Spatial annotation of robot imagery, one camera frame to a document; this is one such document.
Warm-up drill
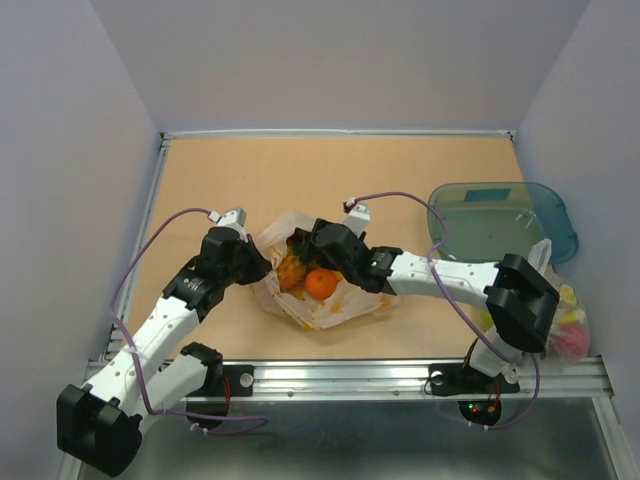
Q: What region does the orange mandarin fruit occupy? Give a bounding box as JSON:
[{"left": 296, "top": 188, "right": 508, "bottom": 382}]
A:
[{"left": 304, "top": 268, "right": 338, "bottom": 301}]

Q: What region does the small toy pineapple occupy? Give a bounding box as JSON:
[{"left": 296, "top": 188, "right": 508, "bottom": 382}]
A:
[{"left": 276, "top": 239, "right": 308, "bottom": 292}]

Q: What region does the orange printed plastic bag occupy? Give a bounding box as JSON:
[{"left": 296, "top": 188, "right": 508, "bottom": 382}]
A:
[{"left": 251, "top": 211, "right": 400, "bottom": 330}]

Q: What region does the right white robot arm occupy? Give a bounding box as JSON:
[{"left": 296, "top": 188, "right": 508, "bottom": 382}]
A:
[{"left": 293, "top": 219, "right": 559, "bottom": 390}]

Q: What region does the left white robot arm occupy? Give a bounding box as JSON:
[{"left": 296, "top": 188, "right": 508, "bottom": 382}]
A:
[{"left": 56, "top": 219, "right": 271, "bottom": 478}]

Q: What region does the bag of green fruit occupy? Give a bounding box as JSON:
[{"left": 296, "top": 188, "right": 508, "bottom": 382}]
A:
[{"left": 472, "top": 238, "right": 594, "bottom": 361}]

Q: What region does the teal plastic tray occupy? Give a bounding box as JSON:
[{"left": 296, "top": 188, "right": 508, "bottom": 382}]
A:
[{"left": 427, "top": 182, "right": 579, "bottom": 265}]

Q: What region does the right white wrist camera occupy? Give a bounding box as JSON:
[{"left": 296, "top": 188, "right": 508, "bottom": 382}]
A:
[{"left": 342, "top": 197, "right": 371, "bottom": 237}]

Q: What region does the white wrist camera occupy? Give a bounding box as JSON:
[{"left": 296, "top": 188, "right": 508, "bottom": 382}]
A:
[
  {"left": 342, "top": 197, "right": 371, "bottom": 237},
  {"left": 208, "top": 207, "right": 247, "bottom": 234}
]

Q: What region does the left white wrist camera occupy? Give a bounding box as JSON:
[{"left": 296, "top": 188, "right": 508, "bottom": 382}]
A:
[{"left": 208, "top": 207, "right": 247, "bottom": 234}]

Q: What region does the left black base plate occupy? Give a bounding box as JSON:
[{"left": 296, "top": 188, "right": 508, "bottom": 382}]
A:
[{"left": 188, "top": 364, "right": 255, "bottom": 398}]

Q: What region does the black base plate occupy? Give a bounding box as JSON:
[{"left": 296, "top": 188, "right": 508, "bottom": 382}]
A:
[
  {"left": 423, "top": 363, "right": 520, "bottom": 397},
  {"left": 188, "top": 364, "right": 255, "bottom": 398}
]

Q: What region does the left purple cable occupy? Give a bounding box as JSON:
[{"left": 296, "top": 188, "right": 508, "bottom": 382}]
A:
[{"left": 108, "top": 206, "right": 269, "bottom": 435}]

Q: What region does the aluminium left rail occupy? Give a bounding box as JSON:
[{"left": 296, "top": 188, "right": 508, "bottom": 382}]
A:
[{"left": 101, "top": 140, "right": 171, "bottom": 361}]

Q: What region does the aluminium rail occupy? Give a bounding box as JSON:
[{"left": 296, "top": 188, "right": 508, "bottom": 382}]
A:
[
  {"left": 82, "top": 355, "right": 614, "bottom": 401},
  {"left": 101, "top": 140, "right": 171, "bottom": 361},
  {"left": 161, "top": 128, "right": 516, "bottom": 141}
]

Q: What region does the aluminium back rail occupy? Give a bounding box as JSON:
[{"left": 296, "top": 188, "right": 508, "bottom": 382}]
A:
[{"left": 161, "top": 128, "right": 516, "bottom": 141}]

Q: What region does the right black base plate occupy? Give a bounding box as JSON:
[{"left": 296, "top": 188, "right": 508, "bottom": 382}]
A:
[{"left": 423, "top": 363, "right": 520, "bottom": 397}]

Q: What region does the aluminium front rail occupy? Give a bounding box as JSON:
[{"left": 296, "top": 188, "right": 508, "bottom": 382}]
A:
[{"left": 82, "top": 355, "right": 614, "bottom": 401}]

